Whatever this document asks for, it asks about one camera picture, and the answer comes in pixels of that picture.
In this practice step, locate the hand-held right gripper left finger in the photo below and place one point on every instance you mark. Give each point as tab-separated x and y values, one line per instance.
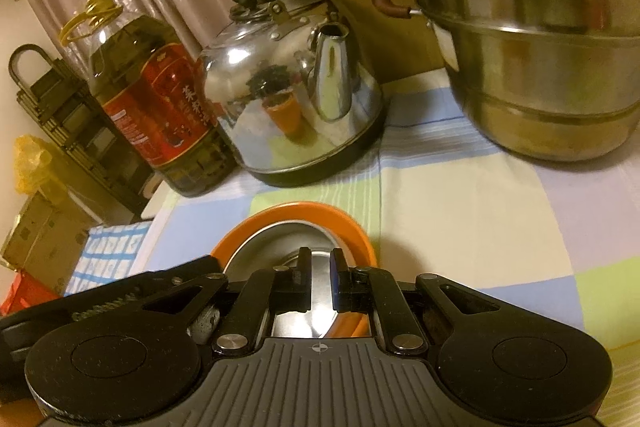
304	282

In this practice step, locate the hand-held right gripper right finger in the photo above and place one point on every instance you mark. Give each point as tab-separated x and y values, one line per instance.
340	279

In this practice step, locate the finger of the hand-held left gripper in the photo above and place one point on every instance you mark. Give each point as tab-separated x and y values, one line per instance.
195	268

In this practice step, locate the stainless steel bowl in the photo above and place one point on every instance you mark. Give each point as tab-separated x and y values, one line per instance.
280	247

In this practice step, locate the orange plastic bowl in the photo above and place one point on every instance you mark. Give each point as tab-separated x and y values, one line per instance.
345	222

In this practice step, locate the blue checked cloth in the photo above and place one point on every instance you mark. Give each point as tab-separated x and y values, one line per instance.
110	252

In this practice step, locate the red plastic bag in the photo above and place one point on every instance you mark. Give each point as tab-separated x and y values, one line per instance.
25	294

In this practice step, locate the cardboard box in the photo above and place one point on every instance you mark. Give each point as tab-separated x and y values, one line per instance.
45	237

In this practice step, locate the yellow plastic bag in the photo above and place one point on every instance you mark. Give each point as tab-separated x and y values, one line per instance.
35	162

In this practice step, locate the cooking oil bottle red label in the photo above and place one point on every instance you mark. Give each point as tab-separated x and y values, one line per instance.
160	107

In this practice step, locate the checked pastel tablecloth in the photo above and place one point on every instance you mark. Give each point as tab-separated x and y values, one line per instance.
500	217

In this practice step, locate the dark metal rack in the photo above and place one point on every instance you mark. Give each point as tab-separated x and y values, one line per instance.
75	122

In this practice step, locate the stainless steel kettle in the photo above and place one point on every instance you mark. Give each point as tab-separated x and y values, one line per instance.
280	72

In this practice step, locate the stainless steel steamer pot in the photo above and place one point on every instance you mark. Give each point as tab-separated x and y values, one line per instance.
540	57

